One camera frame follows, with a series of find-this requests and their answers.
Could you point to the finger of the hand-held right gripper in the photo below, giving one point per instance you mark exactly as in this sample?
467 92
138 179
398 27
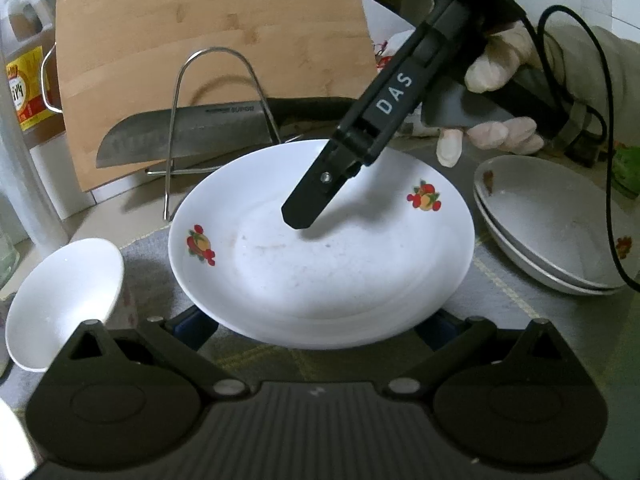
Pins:
320 185

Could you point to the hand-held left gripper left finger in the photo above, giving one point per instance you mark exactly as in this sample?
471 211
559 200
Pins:
192 330

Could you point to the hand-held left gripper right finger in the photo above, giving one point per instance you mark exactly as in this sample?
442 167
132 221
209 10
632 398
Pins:
432 332

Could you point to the large stained white floral plate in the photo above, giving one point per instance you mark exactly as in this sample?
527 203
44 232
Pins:
537 273

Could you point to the white floral bowl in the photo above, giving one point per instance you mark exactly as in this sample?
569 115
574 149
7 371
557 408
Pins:
60 300

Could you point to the person's right forearm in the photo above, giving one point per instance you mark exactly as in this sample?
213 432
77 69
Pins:
617 75

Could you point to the person's right hand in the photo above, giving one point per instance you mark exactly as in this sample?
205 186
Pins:
495 65

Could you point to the checked dish mat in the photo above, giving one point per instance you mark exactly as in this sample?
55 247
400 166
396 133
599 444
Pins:
500 305

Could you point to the bamboo cutting board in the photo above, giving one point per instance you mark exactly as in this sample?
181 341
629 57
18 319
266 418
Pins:
200 30

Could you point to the tall plastic wrap roll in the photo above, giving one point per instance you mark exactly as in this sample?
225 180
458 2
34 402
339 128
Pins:
25 185

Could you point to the brown oil bottle yellow cap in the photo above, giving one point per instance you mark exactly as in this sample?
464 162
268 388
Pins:
27 75

